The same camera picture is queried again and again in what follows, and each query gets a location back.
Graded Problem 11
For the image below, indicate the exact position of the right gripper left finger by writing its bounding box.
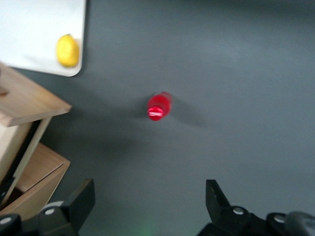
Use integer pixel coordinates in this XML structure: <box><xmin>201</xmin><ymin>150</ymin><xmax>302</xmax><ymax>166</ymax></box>
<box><xmin>22</xmin><ymin>178</ymin><xmax>95</xmax><ymax>236</ymax></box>

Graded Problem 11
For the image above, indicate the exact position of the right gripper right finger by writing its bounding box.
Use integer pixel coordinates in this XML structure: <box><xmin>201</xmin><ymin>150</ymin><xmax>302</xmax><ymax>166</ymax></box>
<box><xmin>196</xmin><ymin>179</ymin><xmax>269</xmax><ymax>236</ymax></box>

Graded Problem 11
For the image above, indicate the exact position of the light wooden drawer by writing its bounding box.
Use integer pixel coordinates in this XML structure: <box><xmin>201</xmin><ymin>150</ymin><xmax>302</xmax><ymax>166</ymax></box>
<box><xmin>0</xmin><ymin>61</ymin><xmax>73</xmax><ymax>197</ymax></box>

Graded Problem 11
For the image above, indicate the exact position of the light wooden drawer cabinet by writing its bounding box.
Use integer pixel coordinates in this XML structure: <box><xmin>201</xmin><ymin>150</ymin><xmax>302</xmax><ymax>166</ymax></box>
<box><xmin>0</xmin><ymin>142</ymin><xmax>71</xmax><ymax>221</ymax></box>

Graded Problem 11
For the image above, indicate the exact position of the small red bottle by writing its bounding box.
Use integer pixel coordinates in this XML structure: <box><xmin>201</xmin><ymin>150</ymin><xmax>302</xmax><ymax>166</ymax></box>
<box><xmin>147</xmin><ymin>91</ymin><xmax>173</xmax><ymax>122</ymax></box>

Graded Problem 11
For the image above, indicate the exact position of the yellow lemon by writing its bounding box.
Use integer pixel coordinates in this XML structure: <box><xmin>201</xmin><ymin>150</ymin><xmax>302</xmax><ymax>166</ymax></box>
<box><xmin>56</xmin><ymin>33</ymin><xmax>80</xmax><ymax>68</ymax></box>

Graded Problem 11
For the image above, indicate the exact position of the cream plastic tray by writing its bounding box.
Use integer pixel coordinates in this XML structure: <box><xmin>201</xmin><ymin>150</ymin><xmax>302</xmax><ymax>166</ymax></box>
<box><xmin>0</xmin><ymin>0</ymin><xmax>88</xmax><ymax>78</ymax></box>

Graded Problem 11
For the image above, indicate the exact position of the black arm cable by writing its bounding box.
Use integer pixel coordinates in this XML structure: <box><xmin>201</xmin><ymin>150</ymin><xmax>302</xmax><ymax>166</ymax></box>
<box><xmin>283</xmin><ymin>210</ymin><xmax>315</xmax><ymax>236</ymax></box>

